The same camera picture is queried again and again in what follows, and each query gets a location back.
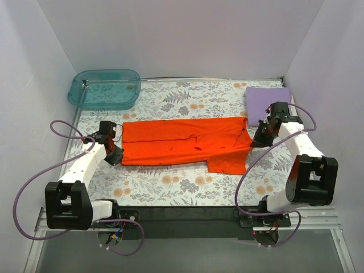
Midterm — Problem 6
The orange t-shirt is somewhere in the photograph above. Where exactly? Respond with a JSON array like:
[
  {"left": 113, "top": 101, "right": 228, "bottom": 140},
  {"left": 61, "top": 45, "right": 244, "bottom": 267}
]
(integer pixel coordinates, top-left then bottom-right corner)
[{"left": 121, "top": 117, "right": 252, "bottom": 175}]

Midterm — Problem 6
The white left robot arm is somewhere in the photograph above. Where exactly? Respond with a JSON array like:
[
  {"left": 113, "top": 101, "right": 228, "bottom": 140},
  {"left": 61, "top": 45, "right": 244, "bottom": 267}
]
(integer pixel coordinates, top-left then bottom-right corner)
[{"left": 45, "top": 121, "right": 123, "bottom": 230}]

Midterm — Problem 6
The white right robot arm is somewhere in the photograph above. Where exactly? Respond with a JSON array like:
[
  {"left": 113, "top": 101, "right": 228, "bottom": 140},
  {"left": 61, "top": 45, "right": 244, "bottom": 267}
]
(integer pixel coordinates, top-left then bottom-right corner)
[{"left": 251, "top": 102, "right": 338, "bottom": 226}]

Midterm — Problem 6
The white folded t-shirt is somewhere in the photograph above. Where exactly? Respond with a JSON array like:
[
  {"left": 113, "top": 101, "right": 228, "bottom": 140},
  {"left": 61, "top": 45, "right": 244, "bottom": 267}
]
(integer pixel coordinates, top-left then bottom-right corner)
[{"left": 290, "top": 96, "right": 298, "bottom": 116}]

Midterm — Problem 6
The purple folded t-shirt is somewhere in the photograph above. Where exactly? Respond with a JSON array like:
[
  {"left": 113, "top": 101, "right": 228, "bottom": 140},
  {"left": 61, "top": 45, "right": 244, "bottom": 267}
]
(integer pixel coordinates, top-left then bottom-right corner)
[{"left": 245, "top": 87, "right": 291, "bottom": 127}]

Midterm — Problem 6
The teal plastic bin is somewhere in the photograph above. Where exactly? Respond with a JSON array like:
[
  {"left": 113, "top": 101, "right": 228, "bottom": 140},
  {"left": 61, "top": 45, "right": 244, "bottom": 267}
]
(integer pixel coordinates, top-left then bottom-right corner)
[{"left": 68, "top": 69, "right": 141, "bottom": 111}]

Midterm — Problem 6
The floral table mat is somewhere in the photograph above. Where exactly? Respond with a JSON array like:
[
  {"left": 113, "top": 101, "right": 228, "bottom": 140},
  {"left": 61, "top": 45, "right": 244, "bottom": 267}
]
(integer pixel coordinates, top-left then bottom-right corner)
[{"left": 74, "top": 79, "right": 293, "bottom": 206}]

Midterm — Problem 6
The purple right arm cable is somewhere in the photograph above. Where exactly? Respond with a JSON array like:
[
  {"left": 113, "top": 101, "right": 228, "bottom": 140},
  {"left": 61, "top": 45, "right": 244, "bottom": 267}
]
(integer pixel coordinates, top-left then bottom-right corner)
[{"left": 234, "top": 104, "right": 317, "bottom": 249}]

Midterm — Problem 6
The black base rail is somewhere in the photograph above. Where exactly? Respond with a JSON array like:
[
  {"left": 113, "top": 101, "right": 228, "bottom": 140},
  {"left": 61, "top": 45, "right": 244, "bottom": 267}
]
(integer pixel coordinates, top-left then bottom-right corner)
[{"left": 88, "top": 206, "right": 292, "bottom": 241}]

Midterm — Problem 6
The aluminium table frame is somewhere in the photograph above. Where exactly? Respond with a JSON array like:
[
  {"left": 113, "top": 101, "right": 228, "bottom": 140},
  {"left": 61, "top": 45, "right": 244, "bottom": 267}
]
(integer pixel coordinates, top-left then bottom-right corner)
[{"left": 24, "top": 207, "right": 354, "bottom": 272}]

